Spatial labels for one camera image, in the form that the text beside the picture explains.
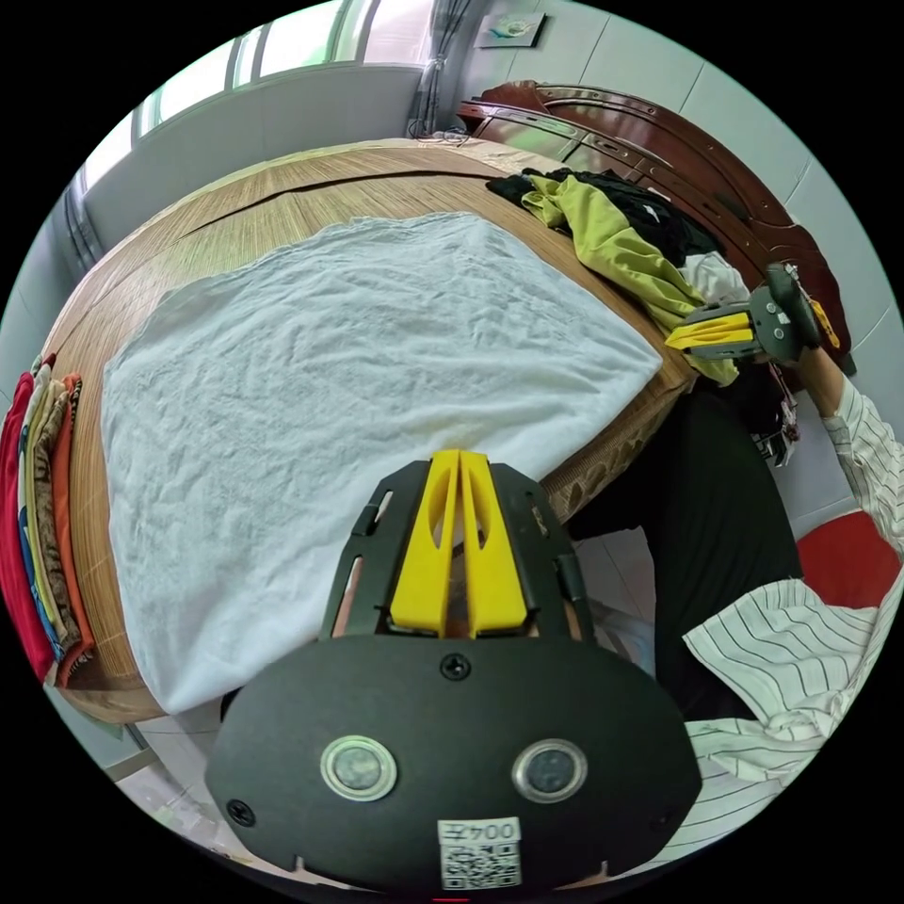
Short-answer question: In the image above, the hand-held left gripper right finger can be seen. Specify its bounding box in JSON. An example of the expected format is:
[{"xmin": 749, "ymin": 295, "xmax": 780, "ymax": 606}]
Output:
[{"xmin": 459, "ymin": 449, "xmax": 529, "ymax": 638}]

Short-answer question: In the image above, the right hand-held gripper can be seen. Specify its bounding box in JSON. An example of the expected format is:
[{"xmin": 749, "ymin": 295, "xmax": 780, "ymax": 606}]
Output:
[{"xmin": 663, "ymin": 287, "xmax": 843, "ymax": 363}]

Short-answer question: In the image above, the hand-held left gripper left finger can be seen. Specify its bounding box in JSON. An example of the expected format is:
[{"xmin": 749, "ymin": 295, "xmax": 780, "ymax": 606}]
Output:
[{"xmin": 389, "ymin": 448, "xmax": 461, "ymax": 632}]

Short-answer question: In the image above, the white t-shirt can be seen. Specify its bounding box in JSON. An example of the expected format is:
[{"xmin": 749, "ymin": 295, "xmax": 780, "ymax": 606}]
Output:
[{"xmin": 101, "ymin": 210, "xmax": 665, "ymax": 716}]

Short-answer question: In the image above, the person's right forearm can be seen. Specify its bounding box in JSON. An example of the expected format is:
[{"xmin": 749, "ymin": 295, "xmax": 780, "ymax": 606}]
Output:
[{"xmin": 808, "ymin": 370, "xmax": 904, "ymax": 556}]

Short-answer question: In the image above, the person's left hand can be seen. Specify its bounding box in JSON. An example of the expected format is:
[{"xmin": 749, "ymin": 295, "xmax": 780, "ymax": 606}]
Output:
[{"xmin": 450, "ymin": 543, "xmax": 472, "ymax": 634}]

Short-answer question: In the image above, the person's right hand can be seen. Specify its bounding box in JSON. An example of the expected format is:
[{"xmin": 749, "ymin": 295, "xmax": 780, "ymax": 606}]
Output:
[{"xmin": 799, "ymin": 341, "xmax": 850, "ymax": 398}]

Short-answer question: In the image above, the heap of unfolded clothes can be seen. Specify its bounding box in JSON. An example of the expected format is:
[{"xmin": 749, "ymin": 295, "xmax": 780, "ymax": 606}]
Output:
[{"xmin": 485, "ymin": 167, "xmax": 753, "ymax": 386}]

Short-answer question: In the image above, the person's body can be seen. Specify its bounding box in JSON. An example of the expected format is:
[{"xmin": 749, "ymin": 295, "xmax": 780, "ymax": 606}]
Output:
[{"xmin": 564, "ymin": 386, "xmax": 904, "ymax": 789}]

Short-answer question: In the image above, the red stool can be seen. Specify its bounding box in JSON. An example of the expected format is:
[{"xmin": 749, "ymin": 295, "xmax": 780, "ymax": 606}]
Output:
[{"xmin": 794, "ymin": 511, "xmax": 904, "ymax": 610}]

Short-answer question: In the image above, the grey curtain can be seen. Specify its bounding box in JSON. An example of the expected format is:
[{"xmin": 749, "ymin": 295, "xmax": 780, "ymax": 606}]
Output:
[{"xmin": 414, "ymin": 0, "xmax": 461, "ymax": 137}]

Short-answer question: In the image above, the stack of folded clothes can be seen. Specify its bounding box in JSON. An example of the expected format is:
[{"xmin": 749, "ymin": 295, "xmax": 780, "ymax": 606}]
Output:
[{"xmin": 0, "ymin": 352, "xmax": 97, "ymax": 690}]

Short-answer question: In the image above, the window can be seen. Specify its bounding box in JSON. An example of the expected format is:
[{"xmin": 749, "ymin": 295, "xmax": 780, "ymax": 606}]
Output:
[{"xmin": 126, "ymin": 0, "xmax": 425, "ymax": 150}]

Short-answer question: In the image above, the framed wall picture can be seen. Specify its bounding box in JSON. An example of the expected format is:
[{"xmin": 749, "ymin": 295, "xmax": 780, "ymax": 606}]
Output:
[{"xmin": 473, "ymin": 10, "xmax": 549, "ymax": 51}]

